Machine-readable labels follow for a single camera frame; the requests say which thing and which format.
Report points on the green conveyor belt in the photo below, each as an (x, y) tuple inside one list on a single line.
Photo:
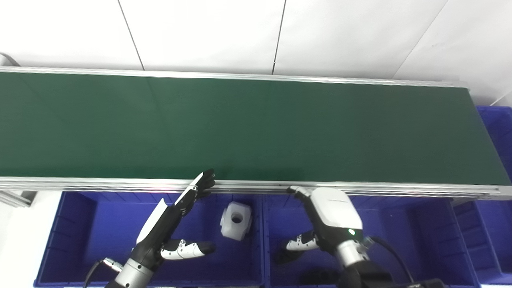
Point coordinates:
[(256, 132)]

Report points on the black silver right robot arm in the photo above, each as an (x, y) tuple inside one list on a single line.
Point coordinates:
[(368, 272)]

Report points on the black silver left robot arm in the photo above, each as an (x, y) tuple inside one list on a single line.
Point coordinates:
[(130, 274)]

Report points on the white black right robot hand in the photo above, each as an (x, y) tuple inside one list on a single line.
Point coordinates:
[(332, 218)]

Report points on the white block part with hole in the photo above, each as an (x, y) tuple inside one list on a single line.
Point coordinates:
[(236, 220)]

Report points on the aluminium conveyor support leg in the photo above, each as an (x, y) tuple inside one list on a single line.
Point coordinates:
[(16, 198)]

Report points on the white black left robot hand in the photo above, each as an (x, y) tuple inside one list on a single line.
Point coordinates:
[(162, 230)]

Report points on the blue plastic bin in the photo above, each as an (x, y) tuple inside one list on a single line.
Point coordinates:
[(80, 240), (496, 240), (400, 240)]

